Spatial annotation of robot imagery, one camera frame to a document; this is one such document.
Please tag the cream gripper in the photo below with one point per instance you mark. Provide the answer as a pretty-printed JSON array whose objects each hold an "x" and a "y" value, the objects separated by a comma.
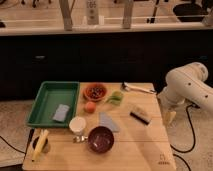
[{"x": 169, "y": 115}]

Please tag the black and white board eraser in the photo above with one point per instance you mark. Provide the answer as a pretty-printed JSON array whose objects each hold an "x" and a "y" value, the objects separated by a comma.
[{"x": 140, "y": 115}]

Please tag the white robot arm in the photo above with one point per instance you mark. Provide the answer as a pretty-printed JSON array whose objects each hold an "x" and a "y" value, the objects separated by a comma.
[{"x": 185, "y": 83}]

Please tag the dark purple bowl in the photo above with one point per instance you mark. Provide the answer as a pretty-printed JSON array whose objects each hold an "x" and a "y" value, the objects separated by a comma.
[{"x": 100, "y": 139}]

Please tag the orange bowl with berries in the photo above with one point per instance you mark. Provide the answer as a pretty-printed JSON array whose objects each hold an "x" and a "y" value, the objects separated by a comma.
[{"x": 95, "y": 92}]

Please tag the blue grey cloth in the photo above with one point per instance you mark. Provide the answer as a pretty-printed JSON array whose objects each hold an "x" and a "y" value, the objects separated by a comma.
[{"x": 106, "y": 121}]

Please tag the orange fruit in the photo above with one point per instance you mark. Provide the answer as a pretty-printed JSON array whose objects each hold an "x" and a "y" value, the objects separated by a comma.
[{"x": 90, "y": 107}]

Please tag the white cup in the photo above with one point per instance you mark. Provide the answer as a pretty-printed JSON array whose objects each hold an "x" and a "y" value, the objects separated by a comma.
[{"x": 77, "y": 125}]

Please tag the small metal measuring scoop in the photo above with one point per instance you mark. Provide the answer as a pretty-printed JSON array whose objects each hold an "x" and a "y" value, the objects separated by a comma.
[{"x": 79, "y": 139}]

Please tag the black office chair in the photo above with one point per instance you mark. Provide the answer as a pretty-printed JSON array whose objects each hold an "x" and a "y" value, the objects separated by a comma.
[{"x": 191, "y": 12}]

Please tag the blue sponge in tray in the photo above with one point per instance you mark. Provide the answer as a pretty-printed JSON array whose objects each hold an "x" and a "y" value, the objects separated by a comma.
[{"x": 61, "y": 113}]

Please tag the green plastic tray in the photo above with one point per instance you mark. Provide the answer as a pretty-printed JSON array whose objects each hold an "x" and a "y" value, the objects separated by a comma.
[{"x": 50, "y": 96}]

